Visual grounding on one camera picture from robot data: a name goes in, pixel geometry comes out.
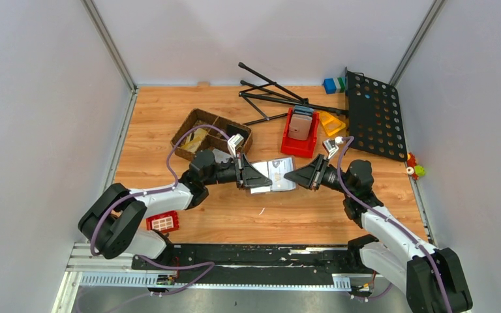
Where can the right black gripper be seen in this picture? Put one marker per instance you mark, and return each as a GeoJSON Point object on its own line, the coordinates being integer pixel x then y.
{"type": "Point", "coordinates": [310, 175]}

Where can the red green toy pieces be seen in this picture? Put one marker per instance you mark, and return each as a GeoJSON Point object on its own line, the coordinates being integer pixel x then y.
{"type": "Point", "coordinates": [413, 169]}

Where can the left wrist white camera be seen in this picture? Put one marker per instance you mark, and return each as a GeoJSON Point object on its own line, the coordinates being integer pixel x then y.
{"type": "Point", "coordinates": [234, 143]}

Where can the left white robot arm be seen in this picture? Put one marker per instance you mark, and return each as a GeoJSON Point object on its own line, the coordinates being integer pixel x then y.
{"type": "Point", "coordinates": [112, 223]}

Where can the blue green toy block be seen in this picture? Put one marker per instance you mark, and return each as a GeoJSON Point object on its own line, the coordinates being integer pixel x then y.
{"type": "Point", "coordinates": [334, 85]}

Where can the gold card in basket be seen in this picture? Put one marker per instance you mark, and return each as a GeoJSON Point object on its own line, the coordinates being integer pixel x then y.
{"type": "Point", "coordinates": [192, 142]}

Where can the pink wallet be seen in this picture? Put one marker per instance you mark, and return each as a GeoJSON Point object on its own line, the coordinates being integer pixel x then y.
{"type": "Point", "coordinates": [299, 127]}

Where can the black folded tripod stand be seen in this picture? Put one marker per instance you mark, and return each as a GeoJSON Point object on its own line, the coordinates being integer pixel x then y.
{"type": "Point", "coordinates": [272, 91]}

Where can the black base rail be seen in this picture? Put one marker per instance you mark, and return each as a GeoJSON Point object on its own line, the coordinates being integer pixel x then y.
{"type": "Point", "coordinates": [230, 267]}

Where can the black perforated metal tray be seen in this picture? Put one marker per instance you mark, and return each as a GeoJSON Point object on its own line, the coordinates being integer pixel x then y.
{"type": "Point", "coordinates": [374, 117]}

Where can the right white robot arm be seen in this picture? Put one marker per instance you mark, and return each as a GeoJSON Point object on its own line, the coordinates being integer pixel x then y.
{"type": "Point", "coordinates": [431, 278]}

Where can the black card in basket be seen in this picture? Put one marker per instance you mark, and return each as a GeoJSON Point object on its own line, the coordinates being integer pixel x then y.
{"type": "Point", "coordinates": [233, 130]}

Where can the woven wicker basket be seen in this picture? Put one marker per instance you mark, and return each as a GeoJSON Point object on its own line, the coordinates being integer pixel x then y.
{"type": "Point", "coordinates": [214, 123]}

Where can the yellow plastic frame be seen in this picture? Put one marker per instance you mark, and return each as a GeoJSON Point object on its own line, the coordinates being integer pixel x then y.
{"type": "Point", "coordinates": [331, 124]}

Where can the silver card in basket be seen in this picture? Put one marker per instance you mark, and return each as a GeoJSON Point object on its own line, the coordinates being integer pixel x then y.
{"type": "Point", "coordinates": [221, 156]}

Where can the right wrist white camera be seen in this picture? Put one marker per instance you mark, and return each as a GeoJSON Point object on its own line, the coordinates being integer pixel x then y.
{"type": "Point", "coordinates": [332, 146]}

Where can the wrist white camera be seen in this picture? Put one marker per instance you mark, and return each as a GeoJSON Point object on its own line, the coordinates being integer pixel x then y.
{"type": "Point", "coordinates": [234, 143]}
{"type": "Point", "coordinates": [332, 146]}

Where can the red white small tray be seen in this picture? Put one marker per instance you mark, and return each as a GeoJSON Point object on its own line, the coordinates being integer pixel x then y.
{"type": "Point", "coordinates": [164, 222]}

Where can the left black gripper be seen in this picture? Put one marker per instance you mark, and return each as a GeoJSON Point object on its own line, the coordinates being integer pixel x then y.
{"type": "Point", "coordinates": [250, 177]}

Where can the red plastic bin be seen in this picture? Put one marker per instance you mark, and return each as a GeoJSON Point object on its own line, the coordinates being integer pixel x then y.
{"type": "Point", "coordinates": [298, 148]}

